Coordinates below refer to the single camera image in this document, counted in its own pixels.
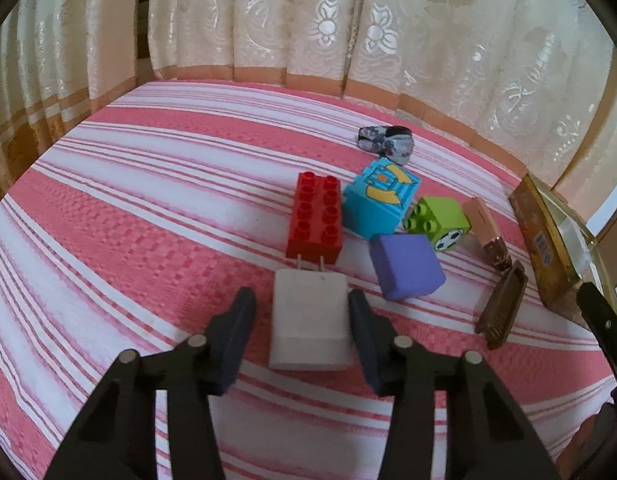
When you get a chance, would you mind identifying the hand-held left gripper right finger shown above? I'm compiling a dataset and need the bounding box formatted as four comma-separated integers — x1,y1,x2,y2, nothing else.
347,289,561,480

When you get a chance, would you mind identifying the purple cube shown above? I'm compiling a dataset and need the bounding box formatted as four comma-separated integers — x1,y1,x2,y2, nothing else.
369,232,446,302

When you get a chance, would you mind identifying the gold tin box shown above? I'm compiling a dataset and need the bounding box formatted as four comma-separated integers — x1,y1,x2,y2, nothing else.
508,174,617,331

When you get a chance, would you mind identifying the pink striped bed sheet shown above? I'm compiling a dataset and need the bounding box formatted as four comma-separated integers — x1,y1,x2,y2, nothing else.
0,80,617,480

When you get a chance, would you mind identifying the grey patterned small object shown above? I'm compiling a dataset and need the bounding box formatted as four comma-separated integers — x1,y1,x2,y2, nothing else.
358,125,415,166

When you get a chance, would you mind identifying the cream floral curtain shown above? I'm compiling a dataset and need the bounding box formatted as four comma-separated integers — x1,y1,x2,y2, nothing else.
0,0,144,201
148,0,617,201

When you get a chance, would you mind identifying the blue printed toy block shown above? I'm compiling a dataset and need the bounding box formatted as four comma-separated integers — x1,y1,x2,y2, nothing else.
342,157,421,241

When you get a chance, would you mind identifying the red building block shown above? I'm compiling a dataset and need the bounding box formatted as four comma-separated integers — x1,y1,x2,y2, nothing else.
287,172,344,265

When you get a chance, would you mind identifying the green toy block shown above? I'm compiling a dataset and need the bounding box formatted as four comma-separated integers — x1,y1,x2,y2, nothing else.
402,196,473,255

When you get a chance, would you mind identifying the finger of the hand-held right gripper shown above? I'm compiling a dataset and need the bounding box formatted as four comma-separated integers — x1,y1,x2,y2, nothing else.
575,282,617,386

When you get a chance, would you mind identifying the white wall charger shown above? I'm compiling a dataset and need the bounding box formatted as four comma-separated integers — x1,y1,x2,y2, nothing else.
268,255,353,372

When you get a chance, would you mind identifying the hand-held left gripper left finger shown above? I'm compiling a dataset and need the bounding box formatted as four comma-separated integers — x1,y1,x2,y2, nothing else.
43,287,259,480

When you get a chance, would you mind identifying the dark brown rectangular block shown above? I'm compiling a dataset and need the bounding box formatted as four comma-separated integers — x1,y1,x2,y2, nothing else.
474,259,529,351

